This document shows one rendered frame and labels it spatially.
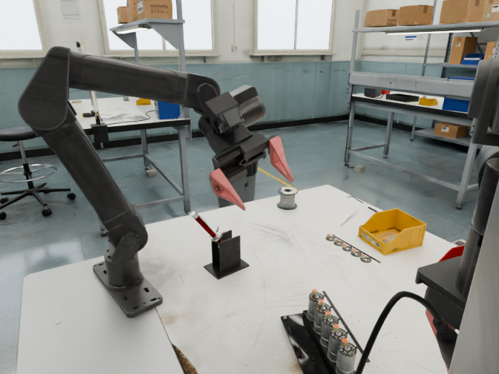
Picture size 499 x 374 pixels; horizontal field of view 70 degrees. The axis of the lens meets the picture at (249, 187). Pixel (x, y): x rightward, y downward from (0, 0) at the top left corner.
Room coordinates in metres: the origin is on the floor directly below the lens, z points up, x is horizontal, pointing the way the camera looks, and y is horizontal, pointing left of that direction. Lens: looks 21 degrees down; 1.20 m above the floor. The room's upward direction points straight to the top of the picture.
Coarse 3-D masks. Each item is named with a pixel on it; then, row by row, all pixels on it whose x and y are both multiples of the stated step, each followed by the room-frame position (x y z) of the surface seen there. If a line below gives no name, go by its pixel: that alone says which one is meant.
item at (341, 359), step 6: (348, 348) 0.37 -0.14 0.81; (342, 360) 0.36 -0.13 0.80; (348, 360) 0.36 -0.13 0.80; (354, 360) 0.36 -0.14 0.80; (336, 366) 0.37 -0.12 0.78; (342, 366) 0.36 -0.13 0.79; (348, 366) 0.36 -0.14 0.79; (336, 372) 0.37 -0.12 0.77; (342, 372) 0.36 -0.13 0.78; (348, 372) 0.36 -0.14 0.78
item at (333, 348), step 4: (336, 332) 0.40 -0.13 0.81; (340, 332) 0.40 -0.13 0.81; (332, 340) 0.39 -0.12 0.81; (332, 344) 0.39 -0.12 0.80; (336, 344) 0.39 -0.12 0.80; (328, 348) 0.40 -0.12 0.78; (332, 348) 0.39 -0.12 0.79; (336, 348) 0.39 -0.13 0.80; (328, 352) 0.40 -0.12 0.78; (332, 352) 0.39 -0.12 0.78; (336, 352) 0.39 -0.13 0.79; (328, 356) 0.40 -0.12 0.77; (332, 356) 0.39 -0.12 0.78; (336, 356) 0.39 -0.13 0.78; (332, 360) 0.39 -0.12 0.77; (336, 360) 0.39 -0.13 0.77
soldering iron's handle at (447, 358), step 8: (440, 328) 0.20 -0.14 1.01; (448, 328) 0.20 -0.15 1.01; (440, 336) 0.21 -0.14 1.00; (448, 336) 0.20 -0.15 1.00; (456, 336) 0.21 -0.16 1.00; (440, 344) 0.21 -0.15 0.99; (448, 344) 0.20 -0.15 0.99; (440, 352) 0.22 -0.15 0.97; (448, 352) 0.21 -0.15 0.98; (448, 360) 0.21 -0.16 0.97; (448, 368) 0.22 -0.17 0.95
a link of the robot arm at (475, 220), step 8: (488, 160) 0.25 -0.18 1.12; (496, 160) 0.25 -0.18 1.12; (488, 168) 0.24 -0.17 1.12; (496, 168) 0.23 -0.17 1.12; (488, 176) 0.24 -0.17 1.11; (496, 176) 0.23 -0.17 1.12; (480, 184) 0.25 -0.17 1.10; (488, 184) 0.23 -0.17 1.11; (496, 184) 0.23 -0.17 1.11; (480, 192) 0.24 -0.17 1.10; (488, 192) 0.23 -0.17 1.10; (480, 200) 0.24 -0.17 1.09; (488, 200) 0.23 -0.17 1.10; (480, 208) 0.23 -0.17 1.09; (488, 208) 0.23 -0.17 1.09; (472, 216) 0.24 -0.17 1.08; (480, 216) 0.23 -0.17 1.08; (488, 216) 0.22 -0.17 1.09; (472, 224) 0.24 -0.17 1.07; (480, 224) 0.23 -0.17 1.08; (480, 232) 0.23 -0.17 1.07
